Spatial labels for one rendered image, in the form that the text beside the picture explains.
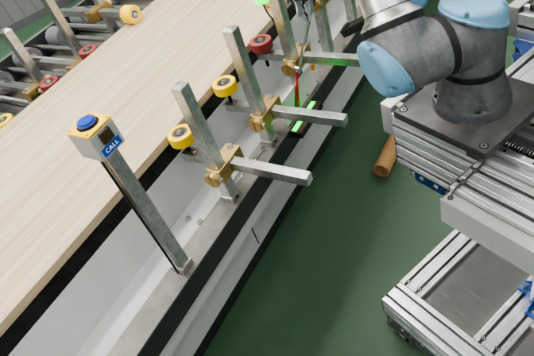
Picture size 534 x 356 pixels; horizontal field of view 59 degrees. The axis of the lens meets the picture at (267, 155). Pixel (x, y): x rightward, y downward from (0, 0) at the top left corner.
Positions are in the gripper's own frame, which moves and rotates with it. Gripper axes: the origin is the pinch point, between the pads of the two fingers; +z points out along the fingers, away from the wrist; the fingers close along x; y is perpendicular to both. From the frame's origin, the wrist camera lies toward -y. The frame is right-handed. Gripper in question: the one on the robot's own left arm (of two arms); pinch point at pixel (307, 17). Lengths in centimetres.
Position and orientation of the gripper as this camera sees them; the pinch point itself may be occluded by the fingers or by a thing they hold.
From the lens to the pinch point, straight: 157.1
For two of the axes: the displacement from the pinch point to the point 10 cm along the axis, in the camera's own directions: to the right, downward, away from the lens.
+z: 2.6, 7.1, 6.5
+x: 9.5, -0.8, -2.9
